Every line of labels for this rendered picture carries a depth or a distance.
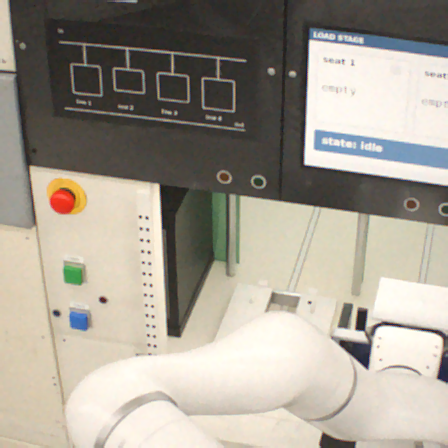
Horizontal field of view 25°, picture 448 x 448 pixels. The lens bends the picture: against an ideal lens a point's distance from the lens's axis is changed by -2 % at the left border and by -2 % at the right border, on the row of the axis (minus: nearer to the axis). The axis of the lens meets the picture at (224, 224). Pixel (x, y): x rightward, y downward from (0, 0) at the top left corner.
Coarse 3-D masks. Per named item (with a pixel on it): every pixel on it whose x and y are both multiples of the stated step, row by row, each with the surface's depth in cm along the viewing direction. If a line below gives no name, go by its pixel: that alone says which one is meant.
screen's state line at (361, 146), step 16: (320, 144) 138; (336, 144) 137; (352, 144) 137; (368, 144) 136; (384, 144) 135; (400, 144) 135; (416, 144) 134; (400, 160) 136; (416, 160) 136; (432, 160) 135
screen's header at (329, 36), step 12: (312, 36) 129; (324, 36) 129; (336, 36) 128; (348, 36) 128; (360, 36) 127; (372, 36) 127; (372, 48) 128; (384, 48) 127; (396, 48) 127; (408, 48) 126; (420, 48) 126; (432, 48) 125; (444, 48) 125
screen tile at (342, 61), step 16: (320, 64) 131; (336, 64) 130; (352, 64) 130; (368, 64) 129; (384, 64) 129; (320, 80) 132; (336, 80) 132; (352, 80) 131; (368, 80) 131; (384, 80) 130; (400, 80) 129; (320, 96) 134; (336, 96) 133; (384, 96) 131; (400, 96) 131; (320, 112) 135; (336, 112) 135; (352, 112) 134; (368, 112) 133; (384, 112) 133; (400, 112) 132; (384, 128) 134; (400, 128) 133
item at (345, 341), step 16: (384, 288) 151; (400, 288) 151; (416, 288) 151; (432, 288) 151; (352, 304) 163; (384, 304) 148; (400, 304) 148; (416, 304) 148; (432, 304) 148; (384, 320) 145; (400, 320) 145; (416, 320) 145; (432, 320) 145; (336, 336) 154; (352, 336) 153
